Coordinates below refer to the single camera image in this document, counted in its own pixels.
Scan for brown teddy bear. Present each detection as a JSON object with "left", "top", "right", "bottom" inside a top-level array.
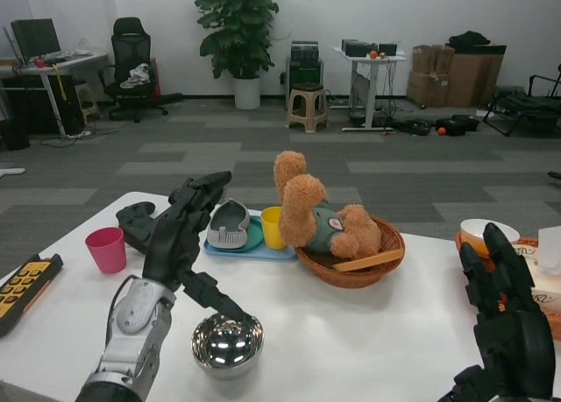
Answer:
[{"left": 273, "top": 150, "right": 381, "bottom": 261}]

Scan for light blue tray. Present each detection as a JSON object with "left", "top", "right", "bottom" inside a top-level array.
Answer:
[{"left": 203, "top": 215, "right": 299, "bottom": 262}]

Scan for large black equipment box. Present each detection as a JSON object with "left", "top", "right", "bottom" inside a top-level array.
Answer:
[{"left": 341, "top": 38, "right": 373, "bottom": 58}]

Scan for beige plastic stool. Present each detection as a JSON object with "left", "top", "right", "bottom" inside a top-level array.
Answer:
[{"left": 287, "top": 82, "right": 330, "bottom": 135}]

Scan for teal round plate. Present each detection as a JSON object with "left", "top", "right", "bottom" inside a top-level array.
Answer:
[{"left": 209, "top": 215, "right": 266, "bottom": 253}]

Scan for large green potted plant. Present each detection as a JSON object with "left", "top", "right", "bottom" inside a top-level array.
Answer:
[{"left": 194, "top": 0, "right": 280, "bottom": 80}]

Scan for small white standing desk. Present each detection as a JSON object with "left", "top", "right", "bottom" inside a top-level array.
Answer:
[{"left": 331, "top": 46, "right": 408, "bottom": 132}]

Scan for round wicker basket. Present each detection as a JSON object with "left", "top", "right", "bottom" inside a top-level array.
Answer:
[{"left": 294, "top": 215, "right": 406, "bottom": 289}]

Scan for black floor cases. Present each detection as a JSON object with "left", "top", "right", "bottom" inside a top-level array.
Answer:
[{"left": 436, "top": 115, "right": 479, "bottom": 137}]

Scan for rectangular wicker tray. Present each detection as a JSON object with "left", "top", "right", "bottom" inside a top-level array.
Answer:
[{"left": 455, "top": 237, "right": 561, "bottom": 340}]

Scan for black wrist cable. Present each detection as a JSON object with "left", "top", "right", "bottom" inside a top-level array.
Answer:
[{"left": 107, "top": 274, "right": 142, "bottom": 321}]

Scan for black computer monitor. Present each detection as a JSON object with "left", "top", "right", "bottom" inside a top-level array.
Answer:
[{"left": 11, "top": 18, "right": 61, "bottom": 62}]

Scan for stacked brown cardboard boxes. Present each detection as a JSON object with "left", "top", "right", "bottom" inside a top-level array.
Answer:
[{"left": 406, "top": 45, "right": 456, "bottom": 109}]

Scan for soft tissue pack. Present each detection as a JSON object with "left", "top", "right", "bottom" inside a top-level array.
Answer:
[{"left": 510, "top": 226, "right": 561, "bottom": 320}]

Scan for black waste bin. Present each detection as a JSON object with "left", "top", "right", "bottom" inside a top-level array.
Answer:
[{"left": 0, "top": 119, "right": 31, "bottom": 152}]

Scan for white ceramic bowl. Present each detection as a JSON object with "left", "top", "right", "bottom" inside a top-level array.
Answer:
[{"left": 459, "top": 218, "right": 521, "bottom": 250}]

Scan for white office desk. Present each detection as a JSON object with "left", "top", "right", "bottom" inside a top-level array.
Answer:
[{"left": 0, "top": 51, "right": 110, "bottom": 137}]

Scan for black green equipment cabinet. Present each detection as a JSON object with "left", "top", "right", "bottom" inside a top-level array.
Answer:
[{"left": 285, "top": 40, "right": 324, "bottom": 109}]

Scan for black folding bed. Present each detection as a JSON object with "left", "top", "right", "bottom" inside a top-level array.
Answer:
[{"left": 482, "top": 64, "right": 561, "bottom": 137}]

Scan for black game controller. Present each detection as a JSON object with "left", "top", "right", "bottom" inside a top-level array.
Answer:
[{"left": 116, "top": 201, "right": 157, "bottom": 230}]

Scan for yellow black remote control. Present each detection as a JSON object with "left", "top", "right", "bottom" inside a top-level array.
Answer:
[{"left": 0, "top": 252, "right": 65, "bottom": 338}]

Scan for black bag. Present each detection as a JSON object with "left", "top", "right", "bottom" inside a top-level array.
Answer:
[{"left": 447, "top": 30, "right": 492, "bottom": 48}]

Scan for yellow plastic cup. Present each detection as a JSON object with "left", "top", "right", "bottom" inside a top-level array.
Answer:
[{"left": 260, "top": 206, "right": 289, "bottom": 250}]

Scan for large brown cardboard box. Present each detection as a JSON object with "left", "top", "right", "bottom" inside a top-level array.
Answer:
[{"left": 446, "top": 46, "right": 508, "bottom": 109}]

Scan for white plant pot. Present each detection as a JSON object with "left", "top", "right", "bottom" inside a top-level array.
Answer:
[{"left": 232, "top": 75, "right": 262, "bottom": 110}]

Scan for orange bowl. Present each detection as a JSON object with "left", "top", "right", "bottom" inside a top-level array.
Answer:
[{"left": 454, "top": 230, "right": 497, "bottom": 262}]

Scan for shiny metal bowl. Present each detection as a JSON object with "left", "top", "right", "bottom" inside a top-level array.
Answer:
[{"left": 190, "top": 313, "right": 266, "bottom": 381}]

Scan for grey white cloth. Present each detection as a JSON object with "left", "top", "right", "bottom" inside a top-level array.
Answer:
[{"left": 120, "top": 63, "right": 153, "bottom": 90}]

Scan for wooden stick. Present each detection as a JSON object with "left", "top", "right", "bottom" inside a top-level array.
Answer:
[{"left": 331, "top": 247, "right": 403, "bottom": 273}]

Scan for black office chair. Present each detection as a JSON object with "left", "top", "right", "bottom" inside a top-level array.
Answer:
[{"left": 101, "top": 17, "right": 183, "bottom": 123}]

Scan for pink plastic cup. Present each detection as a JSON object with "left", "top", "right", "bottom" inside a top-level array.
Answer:
[{"left": 84, "top": 226, "right": 128, "bottom": 275}]

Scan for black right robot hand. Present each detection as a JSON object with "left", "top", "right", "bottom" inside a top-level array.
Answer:
[{"left": 437, "top": 222, "right": 557, "bottom": 402}]

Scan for grey slip-on shoe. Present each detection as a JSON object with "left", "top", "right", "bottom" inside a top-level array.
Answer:
[{"left": 206, "top": 199, "right": 252, "bottom": 250}]

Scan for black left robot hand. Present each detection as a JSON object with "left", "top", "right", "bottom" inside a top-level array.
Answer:
[{"left": 142, "top": 170, "right": 255, "bottom": 328}]

